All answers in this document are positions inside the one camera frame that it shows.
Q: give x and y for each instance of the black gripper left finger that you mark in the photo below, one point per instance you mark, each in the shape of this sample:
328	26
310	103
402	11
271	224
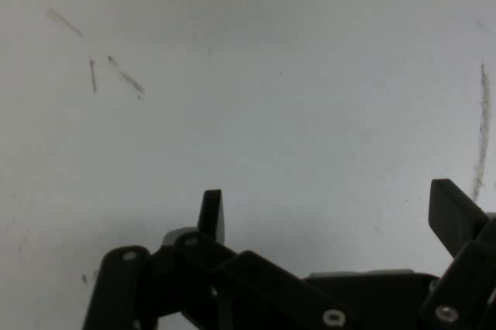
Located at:
248	283

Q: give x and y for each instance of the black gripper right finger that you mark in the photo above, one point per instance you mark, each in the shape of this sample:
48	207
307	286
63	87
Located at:
465	268

